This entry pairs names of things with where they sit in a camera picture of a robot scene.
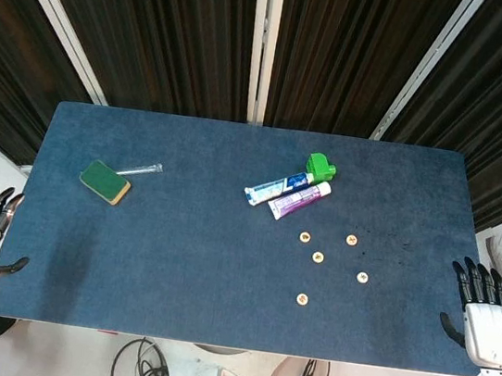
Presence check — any right black grey robot hand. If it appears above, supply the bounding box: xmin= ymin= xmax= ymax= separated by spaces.
xmin=433 ymin=254 xmax=502 ymax=372

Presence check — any green yellow sponge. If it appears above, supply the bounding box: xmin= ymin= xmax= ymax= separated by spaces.
xmin=74 ymin=157 xmax=135 ymax=208

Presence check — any dark brown curtain panel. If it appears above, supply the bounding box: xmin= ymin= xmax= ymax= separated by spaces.
xmin=375 ymin=0 xmax=502 ymax=236
xmin=264 ymin=0 xmax=465 ymax=151
xmin=0 ymin=0 xmax=108 ymax=175
xmin=6 ymin=0 xmax=264 ymax=126

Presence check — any clear plastic tube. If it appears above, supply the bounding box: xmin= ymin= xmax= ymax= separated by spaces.
xmin=115 ymin=157 xmax=165 ymax=182

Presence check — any purple white toothpaste tube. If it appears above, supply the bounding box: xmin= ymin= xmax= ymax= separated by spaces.
xmin=264 ymin=174 xmax=334 ymax=229

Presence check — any green plastic block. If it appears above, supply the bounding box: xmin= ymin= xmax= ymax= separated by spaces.
xmin=304 ymin=151 xmax=340 ymax=185

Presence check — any blue white toothpaste tube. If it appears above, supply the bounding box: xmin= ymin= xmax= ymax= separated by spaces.
xmin=242 ymin=163 xmax=316 ymax=215

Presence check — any black cable bundle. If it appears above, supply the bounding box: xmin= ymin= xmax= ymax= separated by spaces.
xmin=110 ymin=335 xmax=179 ymax=376

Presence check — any white frame post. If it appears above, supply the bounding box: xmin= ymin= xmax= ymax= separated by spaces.
xmin=370 ymin=0 xmax=483 ymax=153
xmin=238 ymin=0 xmax=286 ymax=129
xmin=0 ymin=0 xmax=122 ymax=107

